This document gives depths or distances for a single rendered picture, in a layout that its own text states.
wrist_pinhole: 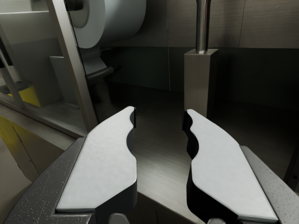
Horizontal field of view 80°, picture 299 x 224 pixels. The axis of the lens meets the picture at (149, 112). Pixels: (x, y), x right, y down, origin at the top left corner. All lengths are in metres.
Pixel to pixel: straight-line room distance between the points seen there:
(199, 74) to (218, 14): 0.31
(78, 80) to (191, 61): 0.36
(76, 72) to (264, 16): 0.68
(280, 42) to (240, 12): 0.18
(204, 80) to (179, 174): 0.31
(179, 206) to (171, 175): 0.09
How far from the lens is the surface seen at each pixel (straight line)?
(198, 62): 0.63
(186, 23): 0.92
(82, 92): 0.57
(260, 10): 0.84
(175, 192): 0.50
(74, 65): 0.55
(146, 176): 0.54
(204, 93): 0.65
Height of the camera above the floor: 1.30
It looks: 29 degrees down
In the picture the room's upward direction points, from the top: 6 degrees counter-clockwise
